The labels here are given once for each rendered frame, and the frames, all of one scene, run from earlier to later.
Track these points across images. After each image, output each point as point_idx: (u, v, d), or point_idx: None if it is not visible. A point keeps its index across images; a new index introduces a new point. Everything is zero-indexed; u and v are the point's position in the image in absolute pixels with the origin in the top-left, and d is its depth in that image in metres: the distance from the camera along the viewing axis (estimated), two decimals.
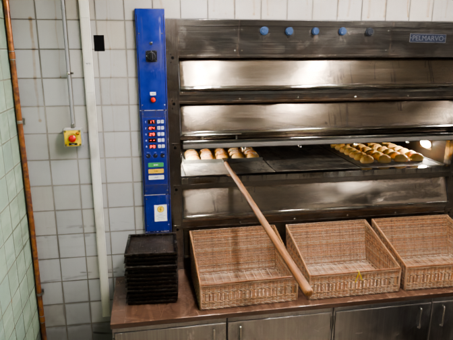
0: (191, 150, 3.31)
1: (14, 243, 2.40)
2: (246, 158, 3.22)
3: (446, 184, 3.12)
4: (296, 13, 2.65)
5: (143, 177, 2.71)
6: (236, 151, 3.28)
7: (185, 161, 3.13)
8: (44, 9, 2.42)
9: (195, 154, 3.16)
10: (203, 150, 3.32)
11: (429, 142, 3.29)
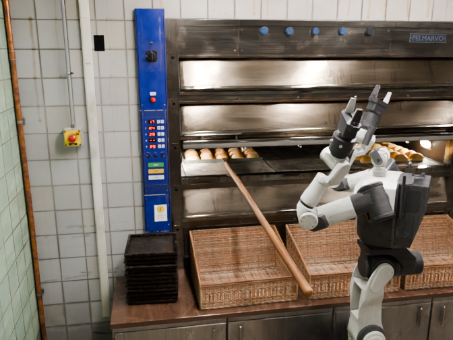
0: (191, 150, 3.31)
1: (14, 243, 2.40)
2: (246, 158, 3.22)
3: (446, 184, 3.12)
4: (296, 13, 2.65)
5: (143, 177, 2.71)
6: (236, 151, 3.28)
7: (185, 161, 3.13)
8: (44, 9, 2.42)
9: (195, 154, 3.16)
10: (203, 150, 3.32)
11: (429, 142, 3.29)
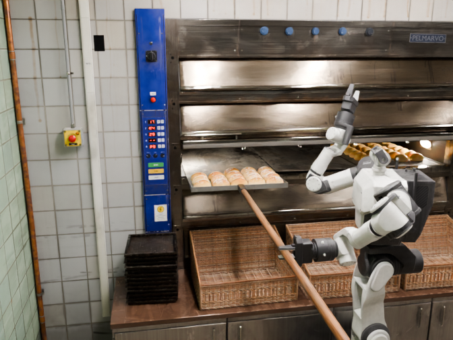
0: (199, 173, 2.69)
1: (14, 243, 2.40)
2: (267, 183, 2.60)
3: (446, 184, 3.12)
4: (296, 13, 2.65)
5: (143, 177, 2.71)
6: (254, 175, 2.66)
7: (192, 189, 2.51)
8: (44, 9, 2.42)
9: (204, 180, 2.54)
10: (214, 173, 2.70)
11: (429, 142, 3.29)
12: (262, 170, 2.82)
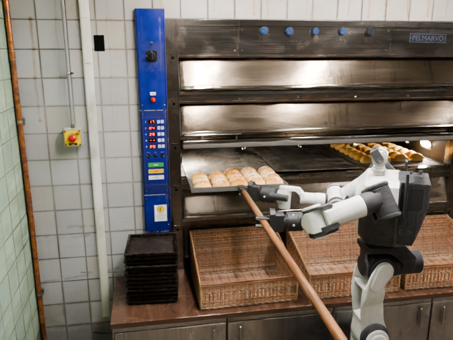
0: (199, 173, 2.69)
1: (14, 243, 2.40)
2: (267, 184, 2.61)
3: (446, 184, 3.12)
4: (296, 13, 2.65)
5: (143, 177, 2.71)
6: (255, 175, 2.66)
7: (192, 189, 2.51)
8: (44, 9, 2.42)
9: (204, 181, 2.54)
10: (214, 173, 2.70)
11: (429, 142, 3.29)
12: (262, 170, 2.82)
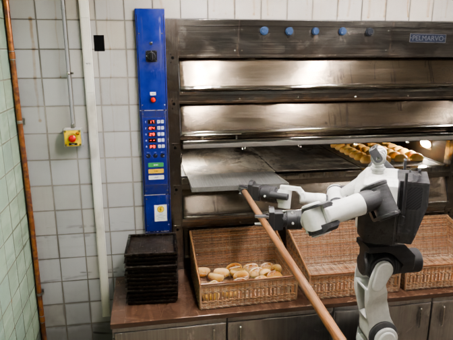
0: None
1: (14, 243, 2.40)
2: (277, 264, 2.78)
3: (446, 184, 3.12)
4: (296, 13, 2.65)
5: (143, 177, 2.71)
6: (257, 269, 2.79)
7: (192, 189, 2.51)
8: (44, 9, 2.42)
9: (203, 276, 2.80)
10: None
11: (429, 142, 3.29)
12: None
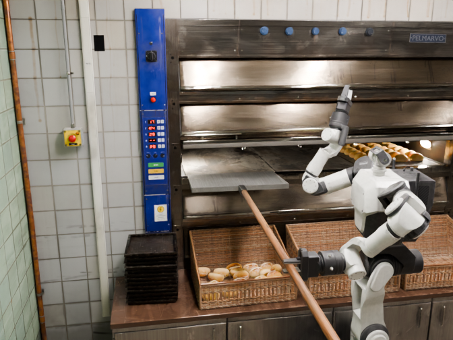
0: None
1: (14, 243, 2.40)
2: (277, 264, 2.78)
3: (446, 184, 3.12)
4: (296, 13, 2.65)
5: (143, 177, 2.71)
6: (257, 269, 2.79)
7: (192, 189, 2.51)
8: (44, 9, 2.42)
9: (203, 276, 2.80)
10: None
11: (429, 142, 3.29)
12: None
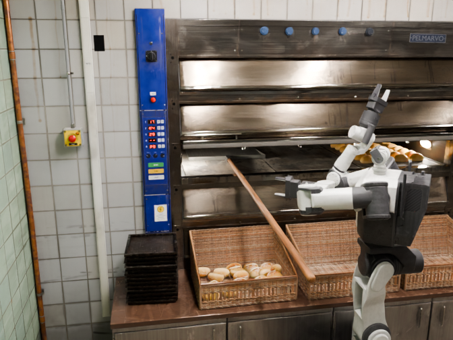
0: None
1: (14, 243, 2.40)
2: (277, 264, 2.78)
3: (446, 184, 3.12)
4: (296, 13, 2.65)
5: (143, 177, 2.71)
6: (257, 269, 2.79)
7: (189, 158, 3.21)
8: (44, 9, 2.42)
9: (203, 276, 2.80)
10: None
11: (429, 142, 3.29)
12: None
